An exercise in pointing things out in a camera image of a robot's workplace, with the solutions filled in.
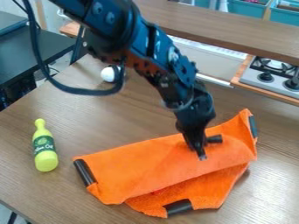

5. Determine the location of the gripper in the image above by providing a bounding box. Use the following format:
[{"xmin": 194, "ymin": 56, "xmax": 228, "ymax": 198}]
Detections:
[{"xmin": 160, "ymin": 81, "xmax": 218, "ymax": 162}]

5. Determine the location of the toy stove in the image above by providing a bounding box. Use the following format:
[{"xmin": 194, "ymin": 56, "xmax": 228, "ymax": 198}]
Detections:
[{"xmin": 238, "ymin": 55, "xmax": 299, "ymax": 100}]

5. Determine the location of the black desk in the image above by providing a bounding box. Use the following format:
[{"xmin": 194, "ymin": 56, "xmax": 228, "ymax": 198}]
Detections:
[{"xmin": 0, "ymin": 10, "xmax": 79, "ymax": 112}]

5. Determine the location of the orange cloth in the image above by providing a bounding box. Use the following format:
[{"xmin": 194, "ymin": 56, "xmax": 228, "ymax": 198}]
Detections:
[{"xmin": 72, "ymin": 108, "xmax": 260, "ymax": 219}]

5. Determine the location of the white ball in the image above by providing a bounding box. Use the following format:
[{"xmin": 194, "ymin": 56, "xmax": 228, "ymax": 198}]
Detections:
[{"xmin": 99, "ymin": 66, "xmax": 127, "ymax": 84}]

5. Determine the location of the black cable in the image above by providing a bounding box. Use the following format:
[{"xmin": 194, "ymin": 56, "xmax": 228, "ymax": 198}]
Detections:
[{"xmin": 21, "ymin": 0, "xmax": 129, "ymax": 96}]

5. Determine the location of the blue bin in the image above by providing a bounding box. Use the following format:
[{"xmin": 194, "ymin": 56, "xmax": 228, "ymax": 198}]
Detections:
[
  {"xmin": 226, "ymin": 0, "xmax": 275, "ymax": 19},
  {"xmin": 268, "ymin": 0, "xmax": 299, "ymax": 28}
]

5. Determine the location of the yellow toy bottle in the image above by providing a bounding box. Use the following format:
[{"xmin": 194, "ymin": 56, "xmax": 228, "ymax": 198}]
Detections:
[{"xmin": 31, "ymin": 118, "xmax": 60, "ymax": 173}]

